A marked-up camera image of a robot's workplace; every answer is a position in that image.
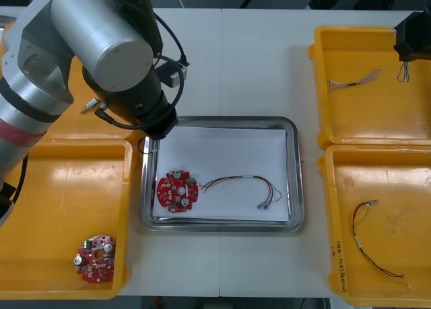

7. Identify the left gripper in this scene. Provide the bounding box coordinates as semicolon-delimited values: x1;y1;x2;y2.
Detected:
139;105;178;141

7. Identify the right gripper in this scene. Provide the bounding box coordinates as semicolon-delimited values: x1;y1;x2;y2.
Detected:
393;11;431;63

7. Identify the round red circuit board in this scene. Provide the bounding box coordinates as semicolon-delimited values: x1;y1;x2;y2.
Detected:
156;169;200;214
73;233;118;283

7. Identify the red black green-yellow wire harness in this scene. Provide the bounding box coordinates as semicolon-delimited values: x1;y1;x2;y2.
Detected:
352;199;412;287
200;174;282;211

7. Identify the yellow-orange plastic bin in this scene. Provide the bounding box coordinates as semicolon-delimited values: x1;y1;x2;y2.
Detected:
308;26;431;151
317;144;431;306
0;139;139;300
0;22;148;145

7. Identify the white paper sheet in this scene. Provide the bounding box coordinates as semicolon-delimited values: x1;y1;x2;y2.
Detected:
152;126;291;222

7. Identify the steel tray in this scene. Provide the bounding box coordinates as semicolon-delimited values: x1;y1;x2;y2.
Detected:
140;116;306;234

